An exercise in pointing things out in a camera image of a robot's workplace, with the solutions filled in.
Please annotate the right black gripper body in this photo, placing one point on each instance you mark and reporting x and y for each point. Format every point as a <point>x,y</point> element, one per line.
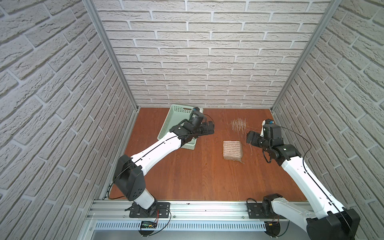
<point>254,140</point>

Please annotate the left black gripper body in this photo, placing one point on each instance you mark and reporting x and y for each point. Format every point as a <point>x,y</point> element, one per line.
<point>205,128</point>

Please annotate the striped brown square dishcloth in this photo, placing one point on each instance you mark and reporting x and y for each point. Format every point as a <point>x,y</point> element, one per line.
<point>232,150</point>

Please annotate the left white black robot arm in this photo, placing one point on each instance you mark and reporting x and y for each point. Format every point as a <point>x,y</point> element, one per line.
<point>130,172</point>

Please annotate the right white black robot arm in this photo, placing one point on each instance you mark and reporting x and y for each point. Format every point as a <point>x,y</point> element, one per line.
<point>330,220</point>

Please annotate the mint green plastic basket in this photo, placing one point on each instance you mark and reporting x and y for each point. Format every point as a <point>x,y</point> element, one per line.
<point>177,123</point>

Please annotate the right controller board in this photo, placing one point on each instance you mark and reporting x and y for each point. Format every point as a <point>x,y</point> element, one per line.
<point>272,229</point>

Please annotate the left controller board with leds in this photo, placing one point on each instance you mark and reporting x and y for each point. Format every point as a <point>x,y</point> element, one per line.
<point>148,225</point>

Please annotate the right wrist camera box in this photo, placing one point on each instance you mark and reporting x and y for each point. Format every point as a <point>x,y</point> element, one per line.
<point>270,130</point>

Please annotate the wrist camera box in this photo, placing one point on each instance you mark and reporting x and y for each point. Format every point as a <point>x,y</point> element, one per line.
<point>196,117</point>
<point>270,130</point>

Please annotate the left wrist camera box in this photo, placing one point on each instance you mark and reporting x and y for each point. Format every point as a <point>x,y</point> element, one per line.
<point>196,117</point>

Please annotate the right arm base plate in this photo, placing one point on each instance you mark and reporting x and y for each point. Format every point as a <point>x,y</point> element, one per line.
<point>255,211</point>

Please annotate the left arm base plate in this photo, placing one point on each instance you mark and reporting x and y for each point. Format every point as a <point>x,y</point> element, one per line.
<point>157,210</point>

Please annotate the aluminium front rail frame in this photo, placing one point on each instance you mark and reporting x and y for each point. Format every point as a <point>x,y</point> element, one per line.
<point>213,216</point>

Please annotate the right aluminium corner post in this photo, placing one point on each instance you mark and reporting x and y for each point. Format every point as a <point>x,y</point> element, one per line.
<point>323,23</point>

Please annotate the aluminium corner post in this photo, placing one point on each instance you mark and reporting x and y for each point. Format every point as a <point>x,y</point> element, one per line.
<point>323,23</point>
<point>94,15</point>

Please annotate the left aluminium corner post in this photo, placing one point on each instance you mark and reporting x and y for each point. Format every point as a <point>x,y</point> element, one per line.
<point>94,15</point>

